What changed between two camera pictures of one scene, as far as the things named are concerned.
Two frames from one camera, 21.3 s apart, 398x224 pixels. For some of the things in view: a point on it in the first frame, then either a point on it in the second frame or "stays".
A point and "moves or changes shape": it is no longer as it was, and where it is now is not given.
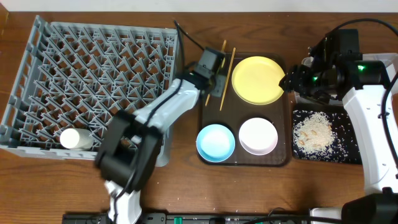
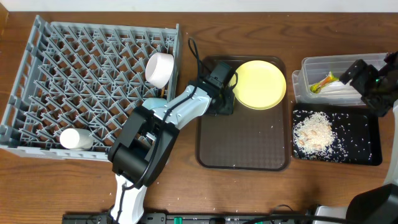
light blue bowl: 215,143 moves or changes shape
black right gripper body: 305,81 to 371,86
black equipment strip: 197,218 stays
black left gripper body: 216,87 to 224,106
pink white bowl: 258,136 to 158,68
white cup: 76,139 stays
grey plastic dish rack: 79,76 stays
